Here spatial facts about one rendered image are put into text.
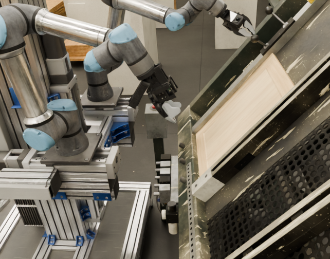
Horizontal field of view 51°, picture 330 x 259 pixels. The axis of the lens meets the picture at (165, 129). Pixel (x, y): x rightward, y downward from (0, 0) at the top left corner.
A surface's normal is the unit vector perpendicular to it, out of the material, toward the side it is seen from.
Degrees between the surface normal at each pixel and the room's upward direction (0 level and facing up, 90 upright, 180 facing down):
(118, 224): 0
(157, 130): 90
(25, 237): 0
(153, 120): 90
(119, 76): 90
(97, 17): 90
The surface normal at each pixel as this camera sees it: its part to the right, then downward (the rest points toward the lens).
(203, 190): -0.03, 0.55
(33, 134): -0.31, 0.64
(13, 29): 0.92, 0.03
